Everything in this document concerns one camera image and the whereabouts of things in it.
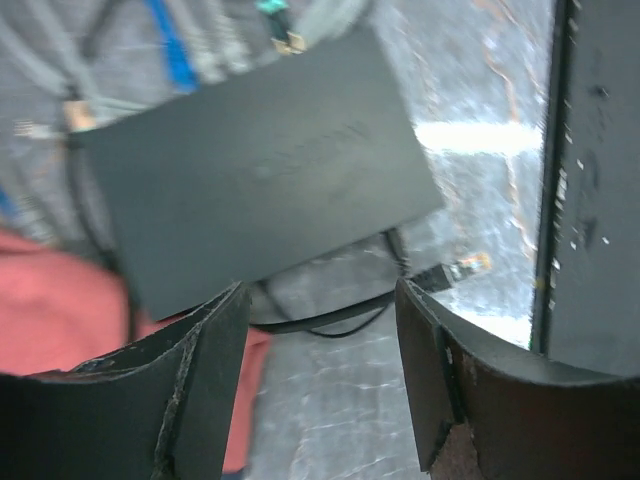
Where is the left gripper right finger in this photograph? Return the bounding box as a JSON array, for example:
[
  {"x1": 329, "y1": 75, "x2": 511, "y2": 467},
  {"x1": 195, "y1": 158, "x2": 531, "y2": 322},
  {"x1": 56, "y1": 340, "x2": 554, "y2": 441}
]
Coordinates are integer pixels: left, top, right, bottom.
[{"x1": 395, "y1": 279, "x2": 639, "y2": 479}]

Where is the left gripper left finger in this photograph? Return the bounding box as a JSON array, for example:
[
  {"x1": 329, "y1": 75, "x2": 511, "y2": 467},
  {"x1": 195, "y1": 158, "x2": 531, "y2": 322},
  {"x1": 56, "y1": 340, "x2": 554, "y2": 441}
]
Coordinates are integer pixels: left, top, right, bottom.
[{"x1": 1, "y1": 283, "x2": 250, "y2": 479}]

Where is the black power plug cable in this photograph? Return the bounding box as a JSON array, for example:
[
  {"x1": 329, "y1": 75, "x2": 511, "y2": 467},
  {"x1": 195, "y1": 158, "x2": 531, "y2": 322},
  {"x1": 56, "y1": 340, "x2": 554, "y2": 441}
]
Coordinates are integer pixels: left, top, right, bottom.
[{"x1": 249, "y1": 224, "x2": 491, "y2": 339}]

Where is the black network switch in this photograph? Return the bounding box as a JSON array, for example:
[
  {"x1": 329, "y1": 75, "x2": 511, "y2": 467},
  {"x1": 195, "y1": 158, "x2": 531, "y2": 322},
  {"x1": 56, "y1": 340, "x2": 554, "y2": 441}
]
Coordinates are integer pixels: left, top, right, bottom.
[{"x1": 77, "y1": 27, "x2": 443, "y2": 320}]

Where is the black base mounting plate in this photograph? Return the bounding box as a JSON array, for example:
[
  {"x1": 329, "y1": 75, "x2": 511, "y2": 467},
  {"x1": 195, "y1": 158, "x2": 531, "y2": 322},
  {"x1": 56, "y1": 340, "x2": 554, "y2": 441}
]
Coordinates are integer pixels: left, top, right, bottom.
[{"x1": 531, "y1": 1, "x2": 639, "y2": 376}]

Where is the blue ethernet cable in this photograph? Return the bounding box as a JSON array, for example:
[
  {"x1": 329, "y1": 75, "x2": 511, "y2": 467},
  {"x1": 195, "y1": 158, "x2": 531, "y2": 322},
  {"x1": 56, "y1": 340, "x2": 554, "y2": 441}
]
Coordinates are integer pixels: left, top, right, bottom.
[{"x1": 142, "y1": 0, "x2": 201, "y2": 96}]

